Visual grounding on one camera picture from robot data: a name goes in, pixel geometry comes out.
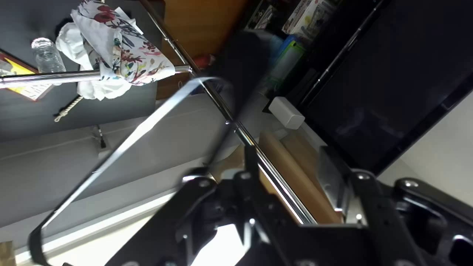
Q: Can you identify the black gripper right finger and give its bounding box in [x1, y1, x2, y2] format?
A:
[350, 171, 426, 266]

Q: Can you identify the metal clothes rack frame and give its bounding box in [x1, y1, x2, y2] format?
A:
[0, 0, 346, 227]

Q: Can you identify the floral white cloth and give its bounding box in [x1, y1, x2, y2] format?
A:
[55, 0, 176, 100]

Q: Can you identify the black television screen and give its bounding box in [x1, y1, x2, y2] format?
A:
[302, 0, 473, 174]

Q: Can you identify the clear plastic bottle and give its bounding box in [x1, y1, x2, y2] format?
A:
[31, 37, 67, 72]

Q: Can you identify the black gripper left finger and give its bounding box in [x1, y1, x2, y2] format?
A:
[105, 175, 216, 266]

